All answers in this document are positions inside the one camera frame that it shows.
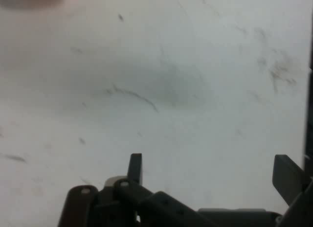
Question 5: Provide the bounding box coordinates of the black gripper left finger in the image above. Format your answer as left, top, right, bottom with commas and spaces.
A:
58, 153, 213, 227

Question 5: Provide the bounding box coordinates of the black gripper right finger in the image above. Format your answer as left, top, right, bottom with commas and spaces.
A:
272, 154, 313, 227

